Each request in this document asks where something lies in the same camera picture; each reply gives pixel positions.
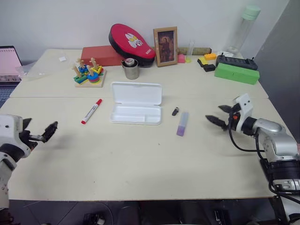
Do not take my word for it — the crumpled white paper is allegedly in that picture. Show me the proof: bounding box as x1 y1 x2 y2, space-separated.
216 50 234 58

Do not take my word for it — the clear plastic tube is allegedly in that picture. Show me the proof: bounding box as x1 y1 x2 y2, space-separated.
186 40 195 62

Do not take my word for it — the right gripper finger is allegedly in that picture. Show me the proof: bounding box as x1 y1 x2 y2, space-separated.
205 114 228 131
218 105 233 114

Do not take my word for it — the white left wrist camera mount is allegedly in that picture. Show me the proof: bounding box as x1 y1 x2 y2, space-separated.
0 114 24 153

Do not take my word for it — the purple eraser block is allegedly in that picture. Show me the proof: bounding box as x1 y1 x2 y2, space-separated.
176 112 190 137

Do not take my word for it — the red rectangular box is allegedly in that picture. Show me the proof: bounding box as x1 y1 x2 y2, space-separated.
80 45 128 68

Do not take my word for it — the red boxing pad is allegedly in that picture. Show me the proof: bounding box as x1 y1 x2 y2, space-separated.
108 23 157 69

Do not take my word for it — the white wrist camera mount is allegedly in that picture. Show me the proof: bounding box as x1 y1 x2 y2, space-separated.
232 93 254 132
0 114 24 153

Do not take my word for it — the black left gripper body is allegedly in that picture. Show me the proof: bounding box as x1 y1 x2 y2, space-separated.
19 129 45 152

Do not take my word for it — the clear bottle green lid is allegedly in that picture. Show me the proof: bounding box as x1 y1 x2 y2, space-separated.
227 5 262 54

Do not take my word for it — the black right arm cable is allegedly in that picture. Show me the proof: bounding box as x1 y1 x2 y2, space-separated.
228 116 267 161

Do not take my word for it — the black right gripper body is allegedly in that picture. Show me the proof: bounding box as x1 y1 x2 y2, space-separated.
225 104 242 131

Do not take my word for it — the wooden picture frame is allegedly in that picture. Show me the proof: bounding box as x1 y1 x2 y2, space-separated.
153 26 179 68

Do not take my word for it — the metal cup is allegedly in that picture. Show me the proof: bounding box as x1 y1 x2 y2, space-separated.
120 58 141 80

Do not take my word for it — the green rectangular box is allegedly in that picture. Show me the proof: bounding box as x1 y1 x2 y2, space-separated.
214 62 261 85

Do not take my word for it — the orange toy brick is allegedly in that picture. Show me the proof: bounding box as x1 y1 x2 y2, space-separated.
203 52 218 61

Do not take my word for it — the red and white marker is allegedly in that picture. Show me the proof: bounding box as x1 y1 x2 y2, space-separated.
81 98 103 125

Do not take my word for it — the black power strip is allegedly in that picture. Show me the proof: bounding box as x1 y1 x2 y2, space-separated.
215 53 259 71

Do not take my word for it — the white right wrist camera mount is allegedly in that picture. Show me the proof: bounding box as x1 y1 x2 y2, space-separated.
232 93 254 132

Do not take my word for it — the rolled bamboo scroll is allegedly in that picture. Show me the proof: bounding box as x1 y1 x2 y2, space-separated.
176 46 213 54

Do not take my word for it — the clear plastic bag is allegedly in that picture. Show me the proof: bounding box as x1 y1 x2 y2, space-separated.
15 61 52 82

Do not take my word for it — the white plastic case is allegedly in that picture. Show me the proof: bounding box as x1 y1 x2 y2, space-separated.
109 81 163 126

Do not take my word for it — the open laptop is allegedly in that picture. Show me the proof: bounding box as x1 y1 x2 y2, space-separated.
0 45 23 109

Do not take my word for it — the wooden shape stacking toy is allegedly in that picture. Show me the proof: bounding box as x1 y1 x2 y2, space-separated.
71 57 107 89

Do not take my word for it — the black toy block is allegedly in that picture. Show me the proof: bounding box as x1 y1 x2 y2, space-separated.
202 63 217 73

